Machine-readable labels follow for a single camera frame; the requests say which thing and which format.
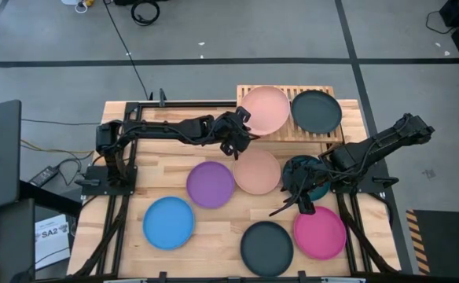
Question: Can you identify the black aluminium table frame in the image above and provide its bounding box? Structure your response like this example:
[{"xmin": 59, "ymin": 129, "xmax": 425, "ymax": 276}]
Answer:
[{"xmin": 72, "ymin": 100, "xmax": 402, "ymax": 283}]

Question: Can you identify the black power adapter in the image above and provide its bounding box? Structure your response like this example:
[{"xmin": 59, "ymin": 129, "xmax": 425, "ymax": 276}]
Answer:
[{"xmin": 28, "ymin": 165, "xmax": 60, "ymax": 188}]

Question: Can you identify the salmon pink plate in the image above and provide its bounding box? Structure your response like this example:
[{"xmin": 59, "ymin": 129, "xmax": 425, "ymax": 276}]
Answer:
[{"xmin": 239, "ymin": 85, "xmax": 292, "ymax": 138}]

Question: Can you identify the peach plate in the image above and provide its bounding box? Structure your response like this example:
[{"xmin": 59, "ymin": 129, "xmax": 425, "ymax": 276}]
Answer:
[{"xmin": 232, "ymin": 148, "xmax": 282, "ymax": 197}]

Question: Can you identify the hazard striped black mat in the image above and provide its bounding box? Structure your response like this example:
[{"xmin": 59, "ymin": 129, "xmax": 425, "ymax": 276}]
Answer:
[{"xmin": 406, "ymin": 209, "xmax": 459, "ymax": 276}]

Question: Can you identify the dark grey plate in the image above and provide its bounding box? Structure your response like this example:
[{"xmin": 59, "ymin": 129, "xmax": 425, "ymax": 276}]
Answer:
[
  {"xmin": 290, "ymin": 89, "xmax": 343, "ymax": 135},
  {"xmin": 240, "ymin": 220, "xmax": 295, "ymax": 278}
]

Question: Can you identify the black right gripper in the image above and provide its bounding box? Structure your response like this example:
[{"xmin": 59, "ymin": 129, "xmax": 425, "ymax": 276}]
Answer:
[{"xmin": 282, "ymin": 159, "xmax": 331, "ymax": 215}]

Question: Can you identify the dark grey desk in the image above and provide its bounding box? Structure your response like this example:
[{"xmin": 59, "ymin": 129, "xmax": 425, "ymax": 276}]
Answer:
[{"xmin": 0, "ymin": 198, "xmax": 36, "ymax": 283}]

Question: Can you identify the white SA2 sheet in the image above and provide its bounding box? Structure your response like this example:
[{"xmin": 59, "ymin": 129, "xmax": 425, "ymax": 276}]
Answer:
[{"xmin": 35, "ymin": 214, "xmax": 72, "ymax": 271}]

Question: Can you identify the blue plate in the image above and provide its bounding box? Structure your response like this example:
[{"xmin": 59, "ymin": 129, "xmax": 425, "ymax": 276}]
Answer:
[{"xmin": 141, "ymin": 196, "xmax": 196, "ymax": 252}]

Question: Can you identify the long black floor cable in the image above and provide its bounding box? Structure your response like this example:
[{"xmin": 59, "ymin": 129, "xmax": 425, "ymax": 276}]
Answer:
[{"xmin": 102, "ymin": 0, "xmax": 152, "ymax": 101}]

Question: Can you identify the wooden slatted shelf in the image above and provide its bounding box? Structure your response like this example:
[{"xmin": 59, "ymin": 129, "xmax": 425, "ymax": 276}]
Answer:
[{"xmin": 236, "ymin": 84, "xmax": 344, "ymax": 153}]

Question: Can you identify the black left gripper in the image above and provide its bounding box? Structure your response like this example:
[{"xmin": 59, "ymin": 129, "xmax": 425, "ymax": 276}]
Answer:
[{"xmin": 212, "ymin": 105, "xmax": 253, "ymax": 160}]

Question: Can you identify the purple plate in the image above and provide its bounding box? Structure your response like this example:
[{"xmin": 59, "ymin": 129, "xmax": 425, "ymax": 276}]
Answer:
[{"xmin": 185, "ymin": 160, "xmax": 236, "ymax": 210}]

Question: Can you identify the yellow floor cable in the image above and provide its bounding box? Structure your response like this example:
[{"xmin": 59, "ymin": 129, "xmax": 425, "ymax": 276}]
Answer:
[{"xmin": 20, "ymin": 139, "xmax": 95, "ymax": 155}]

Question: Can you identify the thin black box cable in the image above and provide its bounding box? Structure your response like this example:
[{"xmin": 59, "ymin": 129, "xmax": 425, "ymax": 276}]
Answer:
[{"xmin": 424, "ymin": 10, "xmax": 446, "ymax": 35}]

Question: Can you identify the coiled black cable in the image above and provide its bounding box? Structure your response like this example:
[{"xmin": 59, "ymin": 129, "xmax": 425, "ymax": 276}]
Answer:
[{"xmin": 130, "ymin": 0, "xmax": 161, "ymax": 27}]

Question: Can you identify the magenta plate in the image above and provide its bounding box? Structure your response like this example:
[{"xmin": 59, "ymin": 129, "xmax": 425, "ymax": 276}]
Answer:
[{"xmin": 292, "ymin": 205, "xmax": 347, "ymax": 261}]

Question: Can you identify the dark teal plate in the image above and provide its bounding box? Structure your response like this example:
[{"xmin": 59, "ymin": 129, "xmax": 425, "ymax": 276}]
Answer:
[{"xmin": 281, "ymin": 154, "xmax": 332, "ymax": 203}]

